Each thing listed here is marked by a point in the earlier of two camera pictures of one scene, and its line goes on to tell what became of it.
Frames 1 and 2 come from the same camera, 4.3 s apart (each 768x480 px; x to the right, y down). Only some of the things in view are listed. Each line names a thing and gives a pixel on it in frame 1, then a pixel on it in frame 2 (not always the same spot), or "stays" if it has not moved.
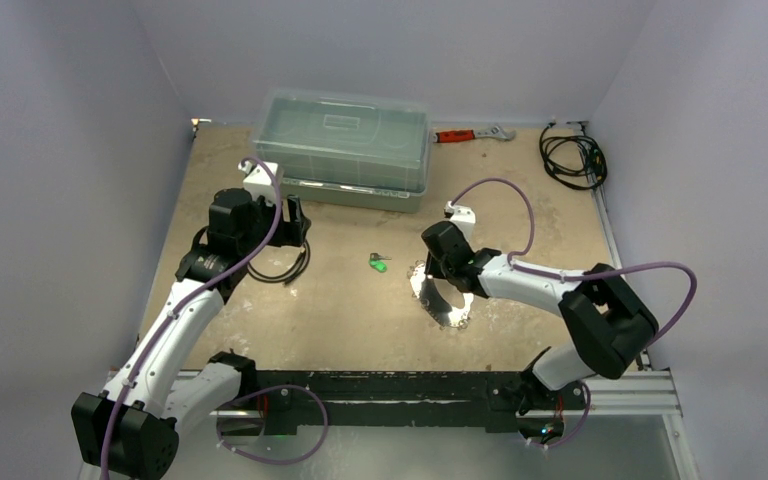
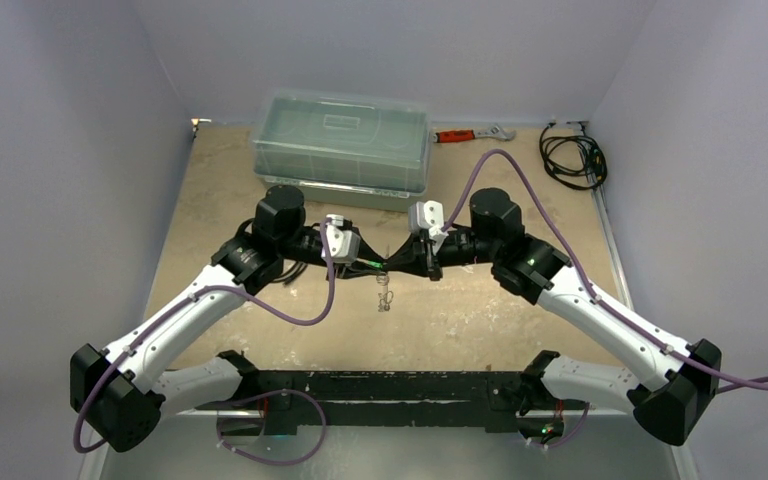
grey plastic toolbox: [346, 152] stays
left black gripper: [290, 232] -> [355, 269]
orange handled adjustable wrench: [470, 134] stays
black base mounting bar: [484, 401] stays
